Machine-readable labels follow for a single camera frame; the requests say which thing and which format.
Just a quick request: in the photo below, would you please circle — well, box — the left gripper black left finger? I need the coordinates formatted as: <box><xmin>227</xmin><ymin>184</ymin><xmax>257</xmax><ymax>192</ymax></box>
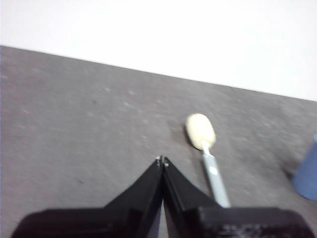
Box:
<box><xmin>11</xmin><ymin>155</ymin><xmax>163</xmax><ymax>238</ymax></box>

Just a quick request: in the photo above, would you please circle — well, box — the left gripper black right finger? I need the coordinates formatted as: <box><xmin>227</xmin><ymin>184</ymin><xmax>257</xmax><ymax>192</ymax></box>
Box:
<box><xmin>162</xmin><ymin>156</ymin><xmax>313</xmax><ymax>238</ymax></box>

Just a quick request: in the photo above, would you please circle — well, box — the grey-handled sponge cup brush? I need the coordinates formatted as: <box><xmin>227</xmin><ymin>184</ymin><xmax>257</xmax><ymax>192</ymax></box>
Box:
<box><xmin>185</xmin><ymin>113</ymin><xmax>231</xmax><ymax>208</ymax></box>

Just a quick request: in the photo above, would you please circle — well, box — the blue ribbed plastic cup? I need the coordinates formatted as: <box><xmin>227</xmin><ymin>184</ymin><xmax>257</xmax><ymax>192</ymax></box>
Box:
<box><xmin>291</xmin><ymin>133</ymin><xmax>317</xmax><ymax>201</ymax></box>

